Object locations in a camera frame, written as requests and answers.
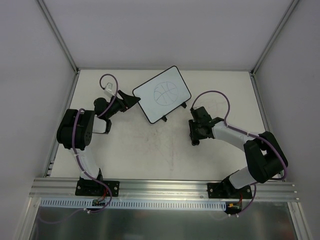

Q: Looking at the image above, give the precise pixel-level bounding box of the left aluminium table edge rail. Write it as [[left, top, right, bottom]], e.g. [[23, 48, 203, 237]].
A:
[[43, 70, 80, 179]]

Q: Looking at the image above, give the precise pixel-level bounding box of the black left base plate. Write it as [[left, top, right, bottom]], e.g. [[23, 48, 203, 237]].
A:
[[75, 177, 120, 197]]

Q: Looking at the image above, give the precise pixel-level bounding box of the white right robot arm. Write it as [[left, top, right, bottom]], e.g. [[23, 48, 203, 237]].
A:
[[188, 106, 288, 198]]

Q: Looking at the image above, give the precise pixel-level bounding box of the right aluminium table edge rail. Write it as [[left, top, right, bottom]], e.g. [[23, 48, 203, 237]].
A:
[[249, 72, 271, 132]]

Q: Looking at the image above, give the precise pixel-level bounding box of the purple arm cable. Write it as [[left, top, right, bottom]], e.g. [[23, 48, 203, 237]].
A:
[[72, 73, 120, 226], [191, 90, 289, 221]]

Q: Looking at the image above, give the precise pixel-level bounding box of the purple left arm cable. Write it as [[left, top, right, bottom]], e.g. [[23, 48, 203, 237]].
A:
[[72, 73, 120, 226]]

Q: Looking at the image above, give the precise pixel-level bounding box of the right aluminium frame post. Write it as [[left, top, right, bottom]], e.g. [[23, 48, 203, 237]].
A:
[[250, 0, 300, 75]]

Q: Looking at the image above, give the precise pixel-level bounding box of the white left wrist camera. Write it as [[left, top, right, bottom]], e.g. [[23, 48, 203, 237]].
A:
[[104, 82, 114, 98]]

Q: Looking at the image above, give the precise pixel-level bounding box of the white slotted cable duct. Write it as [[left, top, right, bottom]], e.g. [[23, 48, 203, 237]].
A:
[[39, 197, 227, 212]]

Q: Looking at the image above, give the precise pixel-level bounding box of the aluminium frame post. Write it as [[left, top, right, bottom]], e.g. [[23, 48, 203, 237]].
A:
[[35, 0, 79, 73], [250, 0, 300, 75]]

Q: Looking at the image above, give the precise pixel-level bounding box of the aluminium mounting rail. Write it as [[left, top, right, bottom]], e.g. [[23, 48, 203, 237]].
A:
[[29, 177, 301, 202]]

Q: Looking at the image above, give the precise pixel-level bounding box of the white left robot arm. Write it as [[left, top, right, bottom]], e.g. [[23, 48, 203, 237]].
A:
[[56, 90, 141, 195]]

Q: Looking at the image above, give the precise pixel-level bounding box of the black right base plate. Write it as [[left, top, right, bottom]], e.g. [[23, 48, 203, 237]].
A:
[[206, 182, 253, 200]]

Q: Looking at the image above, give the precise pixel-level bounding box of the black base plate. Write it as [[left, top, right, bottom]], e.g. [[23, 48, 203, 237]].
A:
[[75, 177, 120, 197], [206, 182, 253, 200]]

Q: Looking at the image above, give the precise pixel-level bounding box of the left aluminium frame post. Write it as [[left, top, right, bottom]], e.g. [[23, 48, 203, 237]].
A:
[[35, 0, 79, 73]]

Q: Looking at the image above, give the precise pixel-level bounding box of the small black-framed whiteboard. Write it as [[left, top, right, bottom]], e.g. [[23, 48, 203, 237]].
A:
[[132, 65, 192, 124]]

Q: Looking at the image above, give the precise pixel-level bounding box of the aluminium table edge rail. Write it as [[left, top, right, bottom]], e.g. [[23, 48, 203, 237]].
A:
[[43, 70, 80, 179], [249, 72, 271, 132]]

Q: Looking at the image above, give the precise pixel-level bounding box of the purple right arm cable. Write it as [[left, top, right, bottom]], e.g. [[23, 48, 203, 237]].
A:
[[191, 90, 289, 221]]

